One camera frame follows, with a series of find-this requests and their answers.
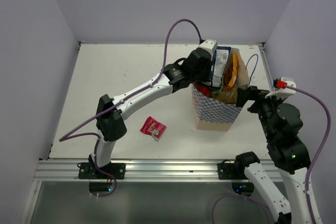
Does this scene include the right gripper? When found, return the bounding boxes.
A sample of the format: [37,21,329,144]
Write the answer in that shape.
[236,84,286,139]

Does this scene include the light blue chips bag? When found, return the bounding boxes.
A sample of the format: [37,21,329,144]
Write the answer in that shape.
[214,87,237,104]

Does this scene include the dark blue snack packet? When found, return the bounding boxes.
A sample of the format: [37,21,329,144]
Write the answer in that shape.
[209,46,233,90]

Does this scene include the red cookie snack bag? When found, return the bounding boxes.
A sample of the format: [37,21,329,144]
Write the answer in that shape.
[195,83,211,97]

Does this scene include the orange snack packet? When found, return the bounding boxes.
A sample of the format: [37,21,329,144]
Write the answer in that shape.
[223,52,239,91]

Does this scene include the blue checkered paper bag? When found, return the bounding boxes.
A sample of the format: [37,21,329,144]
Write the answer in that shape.
[192,47,259,131]

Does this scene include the green Fox's candy bag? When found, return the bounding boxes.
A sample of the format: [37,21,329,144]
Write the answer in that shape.
[209,89,221,97]

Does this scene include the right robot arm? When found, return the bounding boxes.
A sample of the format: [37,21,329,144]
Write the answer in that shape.
[234,80,331,223]

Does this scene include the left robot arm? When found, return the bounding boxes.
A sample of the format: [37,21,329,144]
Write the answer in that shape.
[90,46,214,178]

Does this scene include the small red candy packet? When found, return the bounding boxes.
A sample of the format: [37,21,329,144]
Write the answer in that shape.
[140,116,166,141]

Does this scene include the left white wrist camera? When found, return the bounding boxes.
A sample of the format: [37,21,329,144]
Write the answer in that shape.
[198,39,218,56]

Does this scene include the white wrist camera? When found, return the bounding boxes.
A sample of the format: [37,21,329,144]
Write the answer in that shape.
[198,39,218,56]
[265,77,296,100]

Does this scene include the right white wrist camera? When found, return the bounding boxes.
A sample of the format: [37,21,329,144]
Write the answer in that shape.
[265,77,296,100]

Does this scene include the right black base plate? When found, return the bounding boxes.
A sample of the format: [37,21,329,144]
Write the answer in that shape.
[217,159,255,193]

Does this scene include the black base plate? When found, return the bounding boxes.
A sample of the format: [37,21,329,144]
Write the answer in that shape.
[77,162,125,194]
[217,159,255,193]

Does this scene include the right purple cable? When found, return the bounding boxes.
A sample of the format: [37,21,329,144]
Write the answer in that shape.
[212,84,331,224]

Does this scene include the purple cable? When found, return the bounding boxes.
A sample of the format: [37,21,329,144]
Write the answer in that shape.
[59,18,204,198]
[212,84,331,224]

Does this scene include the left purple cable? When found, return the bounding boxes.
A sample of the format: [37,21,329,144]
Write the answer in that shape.
[59,18,204,198]

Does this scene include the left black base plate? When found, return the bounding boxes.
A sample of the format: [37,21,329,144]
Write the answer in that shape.
[77,162,125,194]

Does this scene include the aluminium mounting rail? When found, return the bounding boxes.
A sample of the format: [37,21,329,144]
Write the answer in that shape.
[33,158,308,182]

